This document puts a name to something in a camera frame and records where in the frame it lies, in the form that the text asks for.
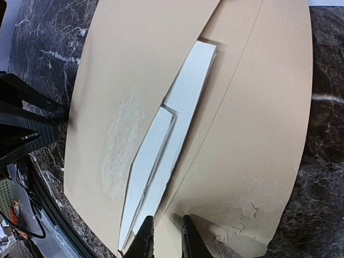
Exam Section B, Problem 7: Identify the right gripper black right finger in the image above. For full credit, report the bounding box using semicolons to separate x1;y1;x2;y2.
182;215;207;257

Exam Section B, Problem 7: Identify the cream letter sheet ornate border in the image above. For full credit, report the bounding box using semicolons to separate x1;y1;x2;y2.
118;105;177;250

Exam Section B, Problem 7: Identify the brown kraft envelope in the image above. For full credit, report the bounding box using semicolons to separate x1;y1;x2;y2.
63;1;313;257

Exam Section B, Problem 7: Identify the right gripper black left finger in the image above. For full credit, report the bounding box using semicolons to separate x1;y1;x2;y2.
123;216;154;258

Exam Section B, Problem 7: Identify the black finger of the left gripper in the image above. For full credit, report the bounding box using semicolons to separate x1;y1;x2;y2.
1;71;67;124
1;102;58;168

